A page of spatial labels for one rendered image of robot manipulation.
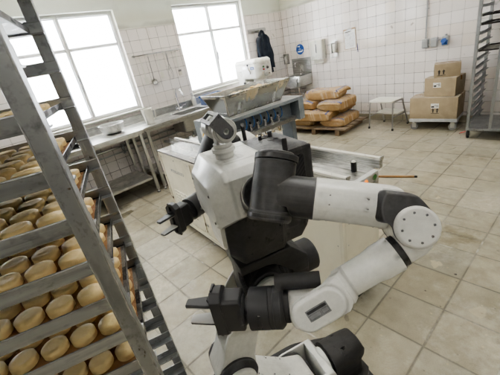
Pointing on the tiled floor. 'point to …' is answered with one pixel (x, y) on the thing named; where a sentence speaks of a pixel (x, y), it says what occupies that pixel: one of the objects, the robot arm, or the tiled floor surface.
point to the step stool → (388, 108)
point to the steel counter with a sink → (133, 129)
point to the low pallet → (332, 126)
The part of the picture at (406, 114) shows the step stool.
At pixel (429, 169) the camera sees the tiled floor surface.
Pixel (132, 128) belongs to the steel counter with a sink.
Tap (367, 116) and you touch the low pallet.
